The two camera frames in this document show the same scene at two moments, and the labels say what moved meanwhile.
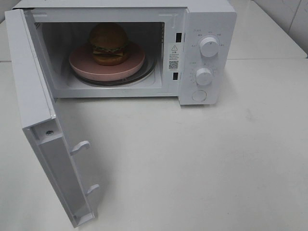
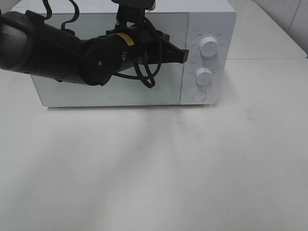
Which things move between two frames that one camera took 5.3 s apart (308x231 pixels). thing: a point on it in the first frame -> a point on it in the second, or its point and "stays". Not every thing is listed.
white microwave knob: (203, 76) stays
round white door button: (199, 95) stays
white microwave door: (38, 121) -> (168, 88)
